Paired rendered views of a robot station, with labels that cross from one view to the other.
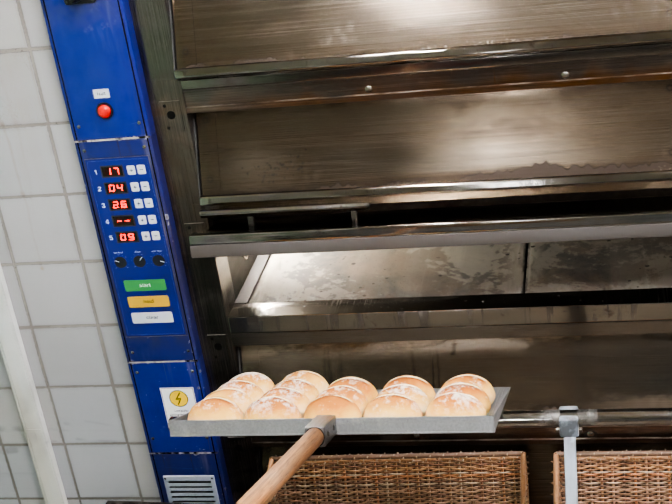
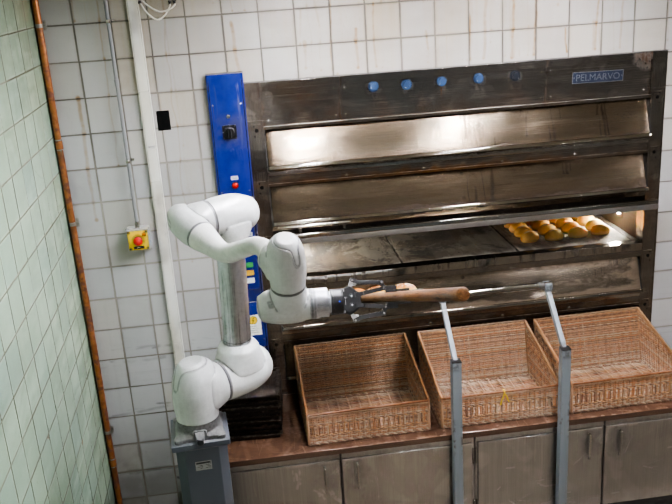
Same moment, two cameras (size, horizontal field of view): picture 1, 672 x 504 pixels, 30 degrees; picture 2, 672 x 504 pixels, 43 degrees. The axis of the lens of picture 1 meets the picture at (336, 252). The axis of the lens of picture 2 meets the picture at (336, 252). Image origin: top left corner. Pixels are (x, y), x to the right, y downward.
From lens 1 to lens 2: 1.80 m
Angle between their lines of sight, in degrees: 19
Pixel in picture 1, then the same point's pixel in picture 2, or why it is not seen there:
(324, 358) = not seen: hidden behind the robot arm
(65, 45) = (220, 157)
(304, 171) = (318, 210)
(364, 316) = (338, 275)
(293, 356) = not seen: hidden behind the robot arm
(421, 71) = (368, 167)
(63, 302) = (200, 277)
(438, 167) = (374, 207)
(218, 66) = (288, 165)
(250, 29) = (300, 150)
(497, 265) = (385, 256)
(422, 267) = (353, 258)
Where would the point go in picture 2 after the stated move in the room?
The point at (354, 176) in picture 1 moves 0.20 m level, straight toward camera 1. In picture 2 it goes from (339, 212) to (354, 222)
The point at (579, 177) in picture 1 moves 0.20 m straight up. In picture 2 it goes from (430, 208) to (429, 166)
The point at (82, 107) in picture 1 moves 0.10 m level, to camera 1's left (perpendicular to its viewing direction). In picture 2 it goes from (224, 184) to (202, 187)
